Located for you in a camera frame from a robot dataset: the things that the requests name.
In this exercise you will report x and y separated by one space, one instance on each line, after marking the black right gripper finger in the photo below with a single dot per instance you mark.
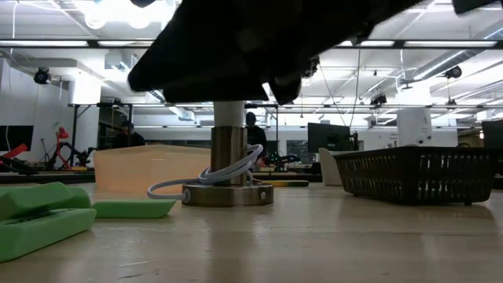
288 84
204 74

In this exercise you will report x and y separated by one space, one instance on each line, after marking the white mushroom lamp metal base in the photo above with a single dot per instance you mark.
228 157

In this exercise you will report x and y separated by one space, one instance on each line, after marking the red background robot arm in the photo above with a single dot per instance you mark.
61 133

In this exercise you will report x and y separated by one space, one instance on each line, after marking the black background robot arm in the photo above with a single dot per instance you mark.
78 151

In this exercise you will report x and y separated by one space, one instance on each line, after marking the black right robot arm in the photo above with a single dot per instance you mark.
475 4

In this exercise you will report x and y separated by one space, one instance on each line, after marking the black ceiling spotlight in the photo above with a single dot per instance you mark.
378 99
312 68
42 75
454 72

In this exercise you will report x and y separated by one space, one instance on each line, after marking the person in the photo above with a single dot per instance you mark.
127 139
256 137

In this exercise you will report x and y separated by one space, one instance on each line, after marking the black computer monitor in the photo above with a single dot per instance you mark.
493 133
328 137
15 137

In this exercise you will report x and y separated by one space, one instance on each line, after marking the grey plastic bin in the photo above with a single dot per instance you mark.
328 169

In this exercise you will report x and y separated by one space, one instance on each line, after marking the orange translucent plastic bin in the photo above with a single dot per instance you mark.
149 169

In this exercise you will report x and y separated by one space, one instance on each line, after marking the white square column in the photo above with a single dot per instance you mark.
84 92

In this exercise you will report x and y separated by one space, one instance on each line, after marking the white pillar with sign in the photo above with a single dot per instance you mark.
414 126

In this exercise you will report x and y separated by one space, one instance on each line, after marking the black mesh basket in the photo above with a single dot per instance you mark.
416 177

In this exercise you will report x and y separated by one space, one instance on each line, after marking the black background station frame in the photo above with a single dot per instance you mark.
74 129

